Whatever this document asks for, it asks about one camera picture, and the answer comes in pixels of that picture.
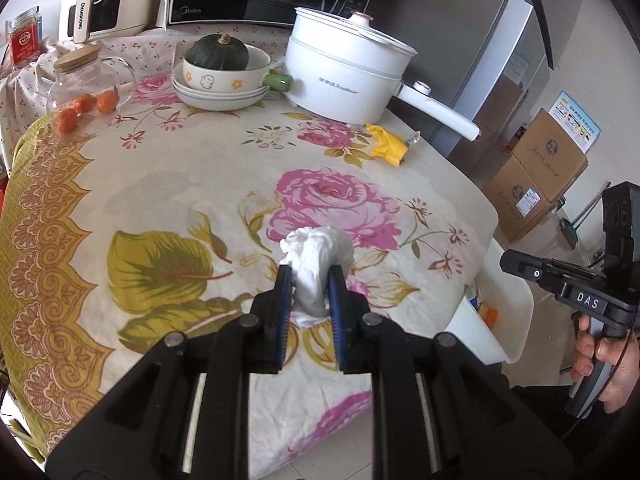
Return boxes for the white tissue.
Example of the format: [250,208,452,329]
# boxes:
[280,226,355,318]

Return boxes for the yellow snack wrapper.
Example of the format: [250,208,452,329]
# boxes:
[366,124,421,167]

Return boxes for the white plastic trash bin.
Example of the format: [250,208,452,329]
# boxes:
[446,240,534,365]

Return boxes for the right hand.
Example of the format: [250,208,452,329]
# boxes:
[570,314,639,414]

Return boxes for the broom with dustpan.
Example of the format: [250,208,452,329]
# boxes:
[560,192,603,249]

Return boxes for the lower cardboard box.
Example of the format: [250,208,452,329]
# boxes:
[483,156,559,242]

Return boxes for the cardboard box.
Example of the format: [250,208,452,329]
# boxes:
[483,156,559,242]
[512,108,588,203]

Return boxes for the upper cardboard box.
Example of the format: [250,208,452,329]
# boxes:
[512,108,588,203]

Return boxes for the blue white flat box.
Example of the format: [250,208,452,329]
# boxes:
[549,91,601,153]

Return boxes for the white stacked plates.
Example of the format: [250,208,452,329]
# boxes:
[171,63,270,112]

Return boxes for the white electric pot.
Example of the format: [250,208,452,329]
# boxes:
[283,6,480,141]

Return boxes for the grey refrigerator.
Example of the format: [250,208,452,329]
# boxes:
[369,0,589,162]

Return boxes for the dark green pumpkin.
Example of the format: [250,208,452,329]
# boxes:
[184,34,250,70]

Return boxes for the red label spice jar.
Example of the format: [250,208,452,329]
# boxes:
[6,6,42,67]

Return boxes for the white bowl green handle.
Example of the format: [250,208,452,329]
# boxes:
[175,46,293,94]

